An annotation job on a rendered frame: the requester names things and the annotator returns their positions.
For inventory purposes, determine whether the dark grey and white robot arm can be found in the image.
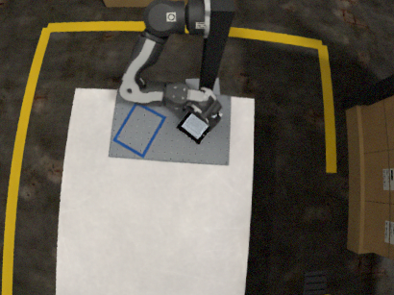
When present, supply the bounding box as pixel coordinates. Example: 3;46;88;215
120;0;216;113

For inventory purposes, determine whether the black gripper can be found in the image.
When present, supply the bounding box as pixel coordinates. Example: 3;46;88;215
182;99;222;131

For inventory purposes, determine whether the blue rectangular tape outline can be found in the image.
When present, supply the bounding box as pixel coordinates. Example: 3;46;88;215
113;103;166;158

